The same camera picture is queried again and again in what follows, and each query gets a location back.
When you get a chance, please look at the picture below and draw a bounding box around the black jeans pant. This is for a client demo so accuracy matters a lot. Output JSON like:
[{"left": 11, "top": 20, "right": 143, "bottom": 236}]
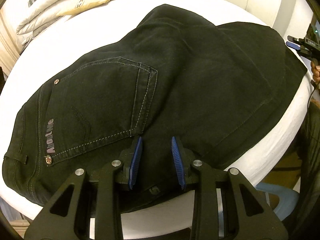
[{"left": 2, "top": 4, "right": 307, "bottom": 212}]

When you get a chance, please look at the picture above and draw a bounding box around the person's right hand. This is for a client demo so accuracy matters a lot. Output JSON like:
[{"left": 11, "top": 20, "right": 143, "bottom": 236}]
[{"left": 311, "top": 59, "right": 320, "bottom": 85}]

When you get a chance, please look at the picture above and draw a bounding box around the light blue stool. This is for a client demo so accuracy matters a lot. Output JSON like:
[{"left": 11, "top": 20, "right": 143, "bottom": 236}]
[{"left": 255, "top": 182, "right": 299, "bottom": 221}]

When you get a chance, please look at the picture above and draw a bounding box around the folded beige duvet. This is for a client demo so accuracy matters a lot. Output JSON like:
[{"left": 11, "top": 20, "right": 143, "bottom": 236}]
[{"left": 16, "top": 0, "right": 69, "bottom": 35}]

